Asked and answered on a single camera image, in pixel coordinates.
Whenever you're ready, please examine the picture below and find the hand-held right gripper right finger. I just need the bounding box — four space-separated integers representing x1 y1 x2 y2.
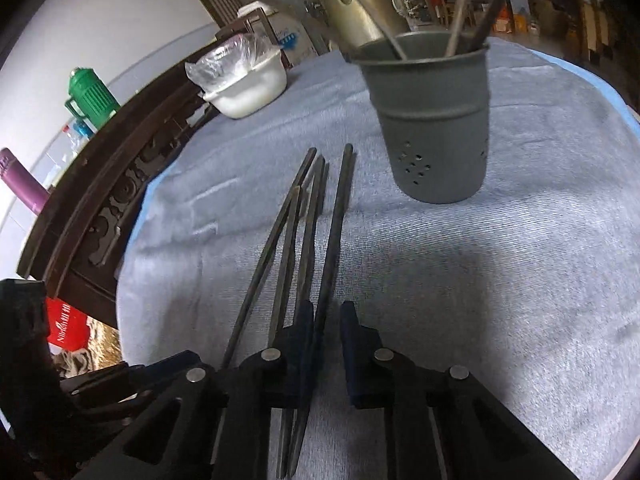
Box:
340 301 581 480

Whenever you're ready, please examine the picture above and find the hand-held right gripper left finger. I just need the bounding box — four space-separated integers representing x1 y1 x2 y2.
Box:
75 300 317 480

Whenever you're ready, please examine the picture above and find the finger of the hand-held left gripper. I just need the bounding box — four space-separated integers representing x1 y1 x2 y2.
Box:
70 387 156 418
60 350 201 393

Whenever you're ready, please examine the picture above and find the grey metal chopstick holder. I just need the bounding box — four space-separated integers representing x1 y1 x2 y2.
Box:
350 30 491 205

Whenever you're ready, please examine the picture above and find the red plastic bag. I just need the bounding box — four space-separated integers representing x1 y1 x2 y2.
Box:
46 297 93 351

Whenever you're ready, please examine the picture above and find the grey table cloth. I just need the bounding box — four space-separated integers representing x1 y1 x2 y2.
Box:
116 35 640 480

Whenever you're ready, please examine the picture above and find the dark carved wooden sideboard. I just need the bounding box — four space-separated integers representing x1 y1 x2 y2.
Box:
17 10 296 331

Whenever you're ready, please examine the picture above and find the purple thermos bottle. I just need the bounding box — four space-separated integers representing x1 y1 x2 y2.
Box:
0 147 51 216

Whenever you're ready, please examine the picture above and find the blue bottle with red cap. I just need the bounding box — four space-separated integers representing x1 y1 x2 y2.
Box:
62 120 96 151

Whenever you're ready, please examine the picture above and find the white bowl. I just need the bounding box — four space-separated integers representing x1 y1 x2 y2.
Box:
202 47 288 120

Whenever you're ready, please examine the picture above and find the green thermos jug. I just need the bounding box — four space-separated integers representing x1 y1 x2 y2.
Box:
65 67 121 131

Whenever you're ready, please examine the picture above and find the white appliance with blue print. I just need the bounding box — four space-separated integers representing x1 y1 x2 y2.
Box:
260 5 321 66

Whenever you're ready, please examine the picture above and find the white pot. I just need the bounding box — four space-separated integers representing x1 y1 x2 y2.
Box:
237 1 278 18

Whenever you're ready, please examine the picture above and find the blue table cloth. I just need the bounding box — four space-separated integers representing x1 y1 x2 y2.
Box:
117 45 640 281

